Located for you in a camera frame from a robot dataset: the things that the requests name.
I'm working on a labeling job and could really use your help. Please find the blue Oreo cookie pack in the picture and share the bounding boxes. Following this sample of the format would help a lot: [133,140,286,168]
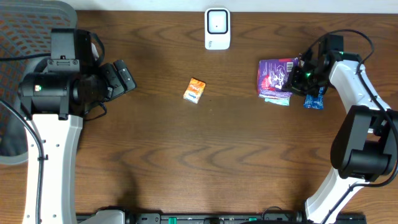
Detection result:
[303,87,324,110]

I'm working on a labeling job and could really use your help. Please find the teal green snack packet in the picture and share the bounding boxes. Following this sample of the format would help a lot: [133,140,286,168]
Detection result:
[264,98,290,106]

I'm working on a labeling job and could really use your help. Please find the red purple snack bag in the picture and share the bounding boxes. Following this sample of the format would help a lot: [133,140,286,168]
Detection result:
[257,58,299,99]

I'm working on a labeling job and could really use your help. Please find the small orange snack box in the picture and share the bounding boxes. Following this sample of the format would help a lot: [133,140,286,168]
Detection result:
[183,78,206,104]

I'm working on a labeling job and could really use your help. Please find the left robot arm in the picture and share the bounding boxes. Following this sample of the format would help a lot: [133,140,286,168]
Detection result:
[20,58,136,223]

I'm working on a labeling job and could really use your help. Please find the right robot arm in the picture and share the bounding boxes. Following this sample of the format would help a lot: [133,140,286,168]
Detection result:
[283,48,397,223]

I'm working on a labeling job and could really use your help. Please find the grey plastic mesh basket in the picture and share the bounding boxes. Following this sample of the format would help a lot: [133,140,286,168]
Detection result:
[1,0,77,165]

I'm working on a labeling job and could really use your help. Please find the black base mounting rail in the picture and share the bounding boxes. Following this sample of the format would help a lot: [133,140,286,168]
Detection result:
[76,212,368,224]

